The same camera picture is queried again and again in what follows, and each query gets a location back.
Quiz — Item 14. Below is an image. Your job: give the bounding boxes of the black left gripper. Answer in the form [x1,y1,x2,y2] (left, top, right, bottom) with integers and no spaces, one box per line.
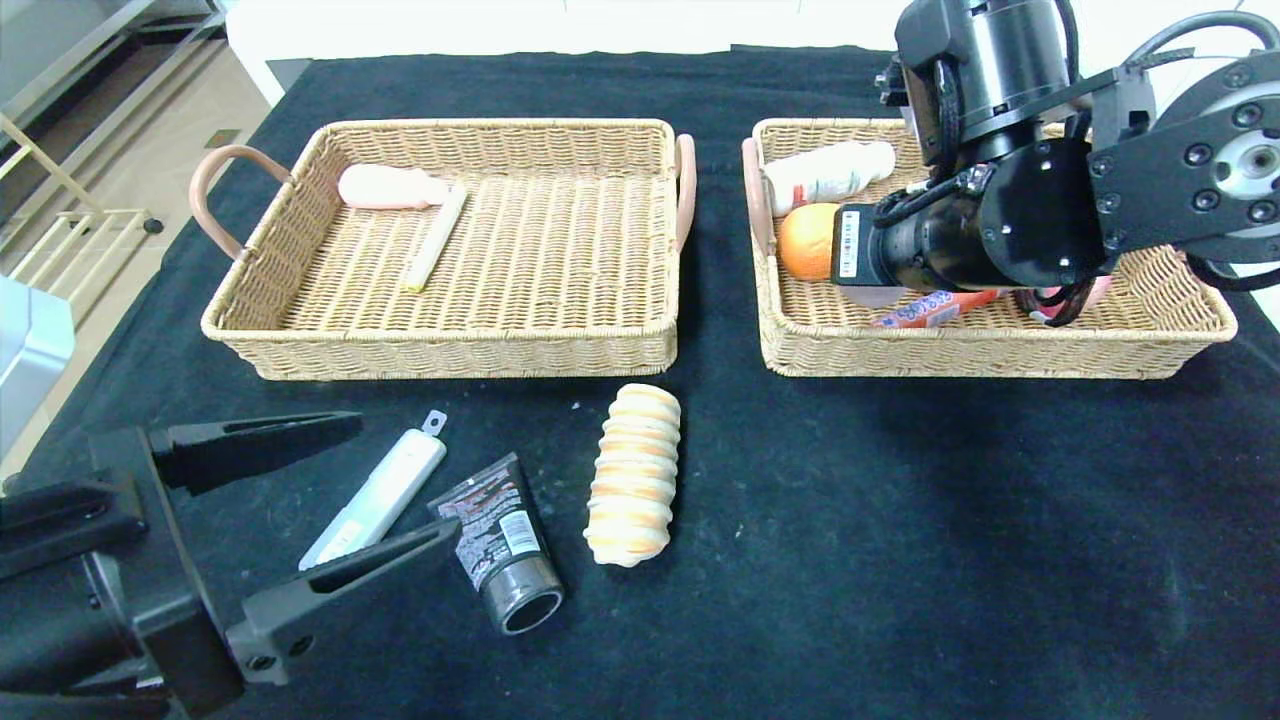
[0,410,461,720]

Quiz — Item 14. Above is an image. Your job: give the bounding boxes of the striped bread roll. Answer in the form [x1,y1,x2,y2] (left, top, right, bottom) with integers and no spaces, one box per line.
[584,384,683,568]

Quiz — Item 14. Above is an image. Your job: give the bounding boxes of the orange sausage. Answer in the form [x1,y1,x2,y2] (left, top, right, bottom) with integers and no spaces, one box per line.
[873,288,1001,330]

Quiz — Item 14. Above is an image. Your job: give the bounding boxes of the grey toothbrush case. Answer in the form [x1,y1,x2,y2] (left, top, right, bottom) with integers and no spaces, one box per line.
[300,410,449,571]

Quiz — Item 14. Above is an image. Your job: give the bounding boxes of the black cosmetic tube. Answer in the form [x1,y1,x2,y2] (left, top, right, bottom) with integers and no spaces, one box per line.
[429,453,566,636]

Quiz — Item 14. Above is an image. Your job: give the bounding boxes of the cream stick with yellow end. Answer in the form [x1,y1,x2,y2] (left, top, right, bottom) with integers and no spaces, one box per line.
[404,183,469,294]

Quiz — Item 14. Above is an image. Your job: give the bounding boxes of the small pink bottle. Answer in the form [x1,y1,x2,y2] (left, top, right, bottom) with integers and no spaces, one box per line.
[338,164,451,211]

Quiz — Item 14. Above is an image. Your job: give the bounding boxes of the cream metal rack with wheels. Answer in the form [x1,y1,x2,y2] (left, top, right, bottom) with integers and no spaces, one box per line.
[0,112,166,331]

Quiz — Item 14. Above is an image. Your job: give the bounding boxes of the white table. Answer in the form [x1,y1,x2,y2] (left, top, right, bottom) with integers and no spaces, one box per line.
[228,0,1101,109]

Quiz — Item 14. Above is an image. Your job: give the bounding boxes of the grey metal shelf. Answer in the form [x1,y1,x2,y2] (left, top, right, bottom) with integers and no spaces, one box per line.
[0,0,231,131]

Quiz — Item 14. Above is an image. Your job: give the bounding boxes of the orange fruit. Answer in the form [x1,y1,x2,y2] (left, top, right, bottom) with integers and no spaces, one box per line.
[777,203,843,282]

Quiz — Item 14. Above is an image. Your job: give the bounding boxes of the white bottle with red label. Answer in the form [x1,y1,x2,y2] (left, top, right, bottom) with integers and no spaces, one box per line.
[764,141,897,218]

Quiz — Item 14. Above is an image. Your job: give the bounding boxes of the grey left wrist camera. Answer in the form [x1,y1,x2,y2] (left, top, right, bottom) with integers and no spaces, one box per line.
[0,275,76,461]

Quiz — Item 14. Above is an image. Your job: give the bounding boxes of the wicker basket with pink handles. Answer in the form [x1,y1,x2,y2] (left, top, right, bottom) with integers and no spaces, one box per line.
[189,119,698,382]
[741,118,1241,379]

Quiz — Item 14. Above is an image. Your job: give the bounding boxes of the black tagged arm cable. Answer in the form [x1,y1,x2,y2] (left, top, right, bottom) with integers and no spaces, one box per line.
[1125,10,1280,71]

